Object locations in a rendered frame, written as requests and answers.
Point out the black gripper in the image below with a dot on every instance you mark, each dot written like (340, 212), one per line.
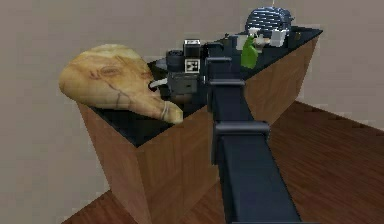
(181, 85)

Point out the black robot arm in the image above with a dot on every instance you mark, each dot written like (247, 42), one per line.
(253, 173)

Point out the wooden counter with black top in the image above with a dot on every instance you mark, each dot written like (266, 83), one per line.
(166, 166)

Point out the green spray bottle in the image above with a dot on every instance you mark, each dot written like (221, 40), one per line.
(249, 55)

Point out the blue striped rounded container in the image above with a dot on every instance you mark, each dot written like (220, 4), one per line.
(268, 20)

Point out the small white box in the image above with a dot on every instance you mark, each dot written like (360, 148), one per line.
(279, 37)

